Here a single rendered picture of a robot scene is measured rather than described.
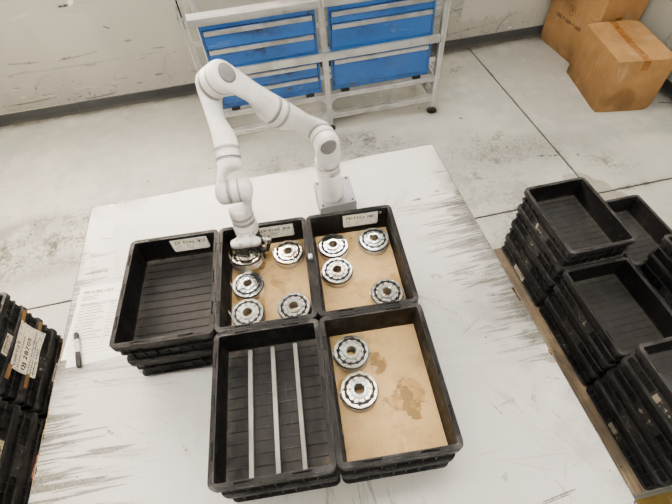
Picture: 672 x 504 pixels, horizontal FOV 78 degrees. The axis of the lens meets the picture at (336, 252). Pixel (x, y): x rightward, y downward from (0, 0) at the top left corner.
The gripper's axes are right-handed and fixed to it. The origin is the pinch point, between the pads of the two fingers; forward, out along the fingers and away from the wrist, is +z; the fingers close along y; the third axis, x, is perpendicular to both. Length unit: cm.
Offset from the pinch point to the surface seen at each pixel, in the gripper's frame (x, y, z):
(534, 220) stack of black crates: -27, -122, 33
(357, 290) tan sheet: 17.0, -32.8, 2.8
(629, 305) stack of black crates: 15, -150, 45
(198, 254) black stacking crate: -7.3, 21.3, 4.5
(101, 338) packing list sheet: 14, 57, 18
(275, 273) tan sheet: 5.7, -6.2, 3.5
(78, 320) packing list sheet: 6, 67, 18
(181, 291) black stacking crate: 7.8, 25.8, 4.4
